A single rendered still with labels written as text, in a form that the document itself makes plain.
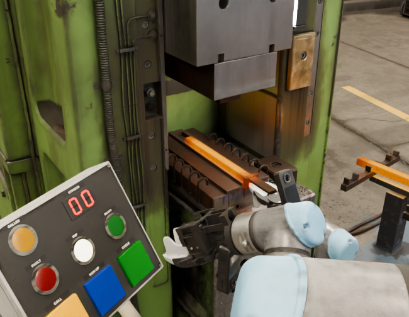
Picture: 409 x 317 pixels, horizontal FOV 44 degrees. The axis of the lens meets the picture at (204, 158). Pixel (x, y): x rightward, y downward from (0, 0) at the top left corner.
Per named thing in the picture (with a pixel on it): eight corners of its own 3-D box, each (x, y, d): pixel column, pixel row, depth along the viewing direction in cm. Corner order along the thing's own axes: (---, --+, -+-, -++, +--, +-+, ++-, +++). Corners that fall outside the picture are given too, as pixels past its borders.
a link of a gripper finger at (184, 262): (180, 249, 101) (212, 243, 96) (184, 256, 101) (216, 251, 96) (167, 261, 98) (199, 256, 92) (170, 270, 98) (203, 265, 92)
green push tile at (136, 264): (155, 268, 113) (140, 239, 112) (134, 287, 108) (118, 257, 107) (149, 268, 115) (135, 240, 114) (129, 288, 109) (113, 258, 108)
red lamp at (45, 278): (61, 287, 95) (58, 270, 93) (37, 297, 92) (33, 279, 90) (56, 278, 97) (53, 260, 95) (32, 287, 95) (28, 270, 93)
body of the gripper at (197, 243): (193, 211, 100) (240, 200, 92) (211, 248, 102) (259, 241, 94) (171, 231, 94) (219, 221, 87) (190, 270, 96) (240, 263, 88)
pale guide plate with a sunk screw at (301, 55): (311, 85, 161) (316, 32, 153) (289, 91, 156) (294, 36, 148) (306, 83, 162) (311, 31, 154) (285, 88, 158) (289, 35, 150)
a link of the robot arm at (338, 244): (335, 274, 116) (340, 244, 113) (302, 250, 125) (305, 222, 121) (358, 262, 120) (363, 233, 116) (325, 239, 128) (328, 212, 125)
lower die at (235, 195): (267, 197, 151) (269, 173, 148) (212, 218, 142) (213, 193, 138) (193, 146, 183) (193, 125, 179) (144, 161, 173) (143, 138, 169)
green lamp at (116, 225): (129, 234, 110) (128, 217, 108) (109, 241, 108) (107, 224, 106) (123, 227, 112) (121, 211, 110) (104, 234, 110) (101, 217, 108)
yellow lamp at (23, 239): (40, 249, 93) (36, 230, 91) (14, 258, 91) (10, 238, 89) (34, 241, 96) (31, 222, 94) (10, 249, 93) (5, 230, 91)
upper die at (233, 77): (275, 85, 135) (277, 51, 131) (214, 100, 125) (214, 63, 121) (192, 51, 166) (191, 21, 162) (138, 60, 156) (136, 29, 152)
